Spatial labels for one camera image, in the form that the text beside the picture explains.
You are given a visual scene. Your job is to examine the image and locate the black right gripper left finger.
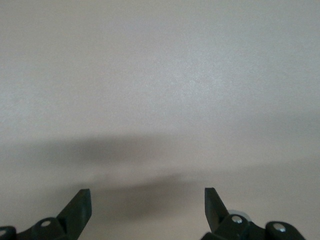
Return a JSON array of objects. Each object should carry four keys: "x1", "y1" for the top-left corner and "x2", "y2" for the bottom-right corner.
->
[{"x1": 0, "y1": 189, "x2": 92, "y2": 240}]

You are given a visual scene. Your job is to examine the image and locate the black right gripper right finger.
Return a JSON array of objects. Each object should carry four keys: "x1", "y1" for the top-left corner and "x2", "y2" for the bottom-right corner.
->
[{"x1": 201, "y1": 187, "x2": 305, "y2": 240}]

